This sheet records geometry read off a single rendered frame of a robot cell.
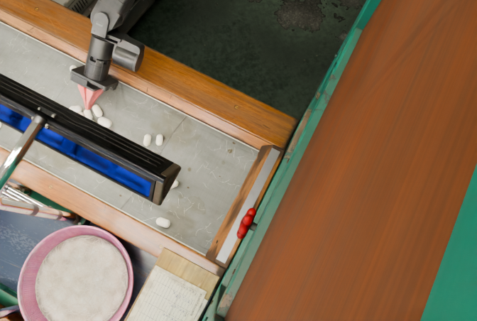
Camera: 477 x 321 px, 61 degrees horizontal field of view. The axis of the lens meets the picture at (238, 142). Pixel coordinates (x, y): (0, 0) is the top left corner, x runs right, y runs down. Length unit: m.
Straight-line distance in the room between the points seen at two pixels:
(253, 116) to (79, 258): 0.56
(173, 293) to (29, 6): 0.87
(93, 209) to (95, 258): 0.12
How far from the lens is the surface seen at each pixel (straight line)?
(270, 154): 0.94
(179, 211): 1.04
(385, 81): 0.21
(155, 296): 1.01
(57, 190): 1.10
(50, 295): 1.13
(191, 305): 1.00
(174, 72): 1.12
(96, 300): 1.10
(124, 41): 1.02
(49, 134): 0.78
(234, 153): 1.06
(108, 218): 1.05
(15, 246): 1.23
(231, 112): 1.07
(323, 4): 2.19
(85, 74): 1.08
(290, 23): 2.10
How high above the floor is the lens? 1.77
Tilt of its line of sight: 75 degrees down
